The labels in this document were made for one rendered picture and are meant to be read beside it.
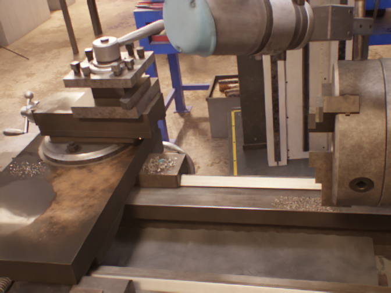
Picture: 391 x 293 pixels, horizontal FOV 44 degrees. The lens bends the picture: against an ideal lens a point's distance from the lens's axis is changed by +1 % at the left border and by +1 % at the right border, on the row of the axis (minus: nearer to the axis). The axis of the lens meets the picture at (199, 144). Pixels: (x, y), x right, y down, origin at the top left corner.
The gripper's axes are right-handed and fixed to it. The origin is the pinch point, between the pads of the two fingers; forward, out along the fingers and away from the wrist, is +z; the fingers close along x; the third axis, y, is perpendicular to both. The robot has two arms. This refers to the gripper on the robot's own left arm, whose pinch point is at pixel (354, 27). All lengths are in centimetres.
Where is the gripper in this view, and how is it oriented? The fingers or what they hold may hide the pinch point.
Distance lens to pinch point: 85.1
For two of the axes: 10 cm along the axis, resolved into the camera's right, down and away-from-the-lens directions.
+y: 0.0, 9.8, 1.8
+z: 8.3, -1.0, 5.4
